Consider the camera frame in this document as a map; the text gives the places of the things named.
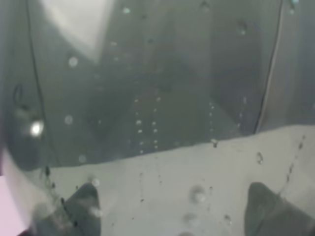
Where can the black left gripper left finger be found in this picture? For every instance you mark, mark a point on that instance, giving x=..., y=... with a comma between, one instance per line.
x=79, y=215

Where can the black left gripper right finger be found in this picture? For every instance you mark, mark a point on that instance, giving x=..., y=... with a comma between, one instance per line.
x=267, y=214

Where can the green transparent plastic bottle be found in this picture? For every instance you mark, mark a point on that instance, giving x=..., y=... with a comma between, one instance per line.
x=170, y=108

